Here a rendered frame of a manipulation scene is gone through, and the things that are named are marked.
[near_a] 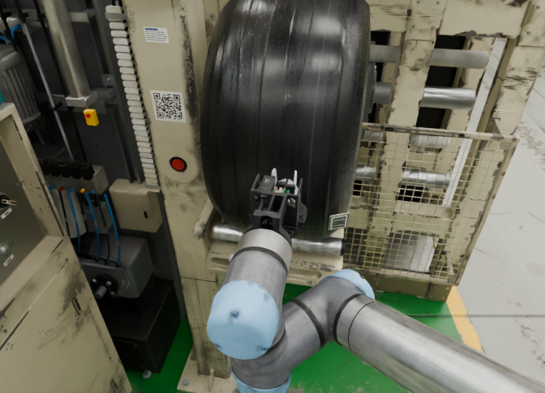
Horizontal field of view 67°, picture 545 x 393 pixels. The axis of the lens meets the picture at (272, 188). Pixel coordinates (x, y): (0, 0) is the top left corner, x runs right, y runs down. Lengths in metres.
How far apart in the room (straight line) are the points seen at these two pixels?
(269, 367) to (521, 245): 2.27
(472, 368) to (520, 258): 2.15
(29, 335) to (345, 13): 0.98
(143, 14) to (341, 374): 1.52
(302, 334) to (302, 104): 0.37
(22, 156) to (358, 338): 0.82
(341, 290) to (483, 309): 1.72
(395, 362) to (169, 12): 0.73
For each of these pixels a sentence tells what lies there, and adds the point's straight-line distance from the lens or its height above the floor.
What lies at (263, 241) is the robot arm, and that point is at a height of 1.28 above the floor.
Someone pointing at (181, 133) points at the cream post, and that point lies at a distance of 1.02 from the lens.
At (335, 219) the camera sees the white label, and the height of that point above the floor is 1.10.
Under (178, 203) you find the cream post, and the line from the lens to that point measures 1.15.
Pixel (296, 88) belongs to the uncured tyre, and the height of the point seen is 1.35.
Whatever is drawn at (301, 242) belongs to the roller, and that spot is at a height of 0.91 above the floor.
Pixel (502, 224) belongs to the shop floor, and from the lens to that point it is 2.79.
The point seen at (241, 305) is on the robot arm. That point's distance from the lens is 0.45.
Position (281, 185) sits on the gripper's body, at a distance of 0.63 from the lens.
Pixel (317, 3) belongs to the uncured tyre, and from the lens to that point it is 0.83.
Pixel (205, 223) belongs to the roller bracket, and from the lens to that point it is 1.05.
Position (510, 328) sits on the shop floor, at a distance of 2.26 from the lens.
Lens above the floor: 1.65
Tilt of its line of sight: 38 degrees down
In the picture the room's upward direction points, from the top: straight up
